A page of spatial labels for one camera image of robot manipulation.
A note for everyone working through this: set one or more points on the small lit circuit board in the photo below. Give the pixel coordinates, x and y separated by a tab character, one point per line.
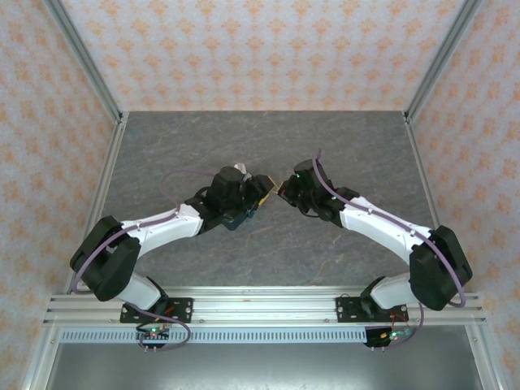
154	333
396	334

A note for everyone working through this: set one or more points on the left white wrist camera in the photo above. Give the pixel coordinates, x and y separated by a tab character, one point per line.
241	167

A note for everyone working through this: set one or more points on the small blue padlock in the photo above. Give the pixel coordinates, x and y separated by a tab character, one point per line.
252	211

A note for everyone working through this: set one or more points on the grey metal panel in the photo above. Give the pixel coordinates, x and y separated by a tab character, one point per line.
260	369

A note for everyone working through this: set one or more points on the short aluminium frame leg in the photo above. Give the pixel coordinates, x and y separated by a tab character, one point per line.
40	361
485	361

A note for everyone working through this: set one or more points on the aluminium base beam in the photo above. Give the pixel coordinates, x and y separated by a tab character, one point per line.
264	304

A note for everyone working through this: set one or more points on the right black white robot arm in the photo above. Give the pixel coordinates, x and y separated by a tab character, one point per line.
378	227

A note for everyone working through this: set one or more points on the aluminium table side rail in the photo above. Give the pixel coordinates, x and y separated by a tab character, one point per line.
110	162
420	162

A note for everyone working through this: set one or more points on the aluminium frame post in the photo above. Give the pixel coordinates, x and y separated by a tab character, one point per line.
88	61
439	61

